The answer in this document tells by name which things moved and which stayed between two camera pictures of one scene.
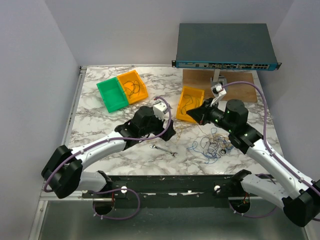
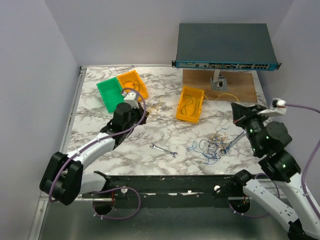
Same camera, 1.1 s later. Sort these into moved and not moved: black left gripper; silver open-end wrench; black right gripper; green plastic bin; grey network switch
Moved: black right gripper; black left gripper
Not moved: silver open-end wrench; grey network switch; green plastic bin
